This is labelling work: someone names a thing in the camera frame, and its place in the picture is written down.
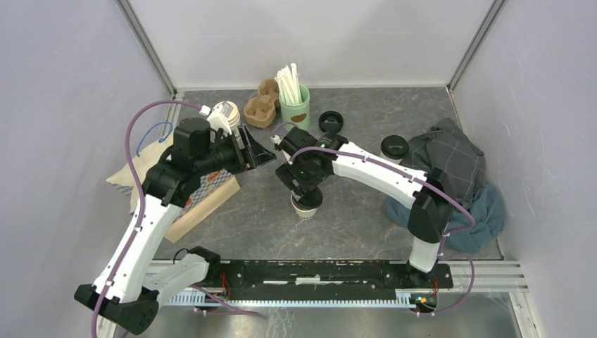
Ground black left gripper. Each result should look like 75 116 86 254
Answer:
195 123 277 176

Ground black plastic cup lid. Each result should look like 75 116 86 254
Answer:
380 134 409 158

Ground white paper coffee cup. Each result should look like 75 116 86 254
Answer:
379 153 403 165

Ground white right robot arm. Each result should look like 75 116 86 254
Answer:
270 127 456 287

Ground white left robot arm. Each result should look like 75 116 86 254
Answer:
74 118 276 335

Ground checkered paper takeout bag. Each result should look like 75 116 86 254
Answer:
106 135 240 243

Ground stack of white paper cups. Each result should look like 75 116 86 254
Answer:
210 101 241 137

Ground brown cardboard cup carrier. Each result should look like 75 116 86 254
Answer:
243 78 279 129

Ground black spare cup lid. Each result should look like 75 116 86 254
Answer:
318 111 344 134

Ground green straw holder cup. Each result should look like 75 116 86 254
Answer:
279 84 310 130

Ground white paper-wrapped straws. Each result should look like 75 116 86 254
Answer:
275 63 303 106

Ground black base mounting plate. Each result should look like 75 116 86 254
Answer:
191 259 454 301

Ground grey checked cloth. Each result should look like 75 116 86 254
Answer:
400 118 486 209

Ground teal blue cloth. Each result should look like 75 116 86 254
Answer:
384 182 506 254

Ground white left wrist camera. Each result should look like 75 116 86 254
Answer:
199 101 241 138

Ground aluminium frame rail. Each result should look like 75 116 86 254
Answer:
91 259 533 338

